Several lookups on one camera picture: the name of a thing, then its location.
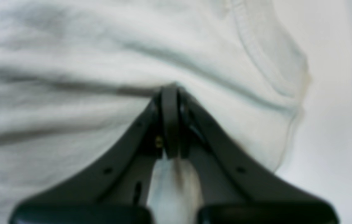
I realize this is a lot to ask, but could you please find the grey t-shirt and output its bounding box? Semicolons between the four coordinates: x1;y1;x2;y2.
0;0;308;224

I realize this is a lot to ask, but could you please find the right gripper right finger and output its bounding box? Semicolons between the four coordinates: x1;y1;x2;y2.
177;89;339;224

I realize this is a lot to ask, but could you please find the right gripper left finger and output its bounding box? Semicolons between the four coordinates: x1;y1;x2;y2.
9;86;180;224

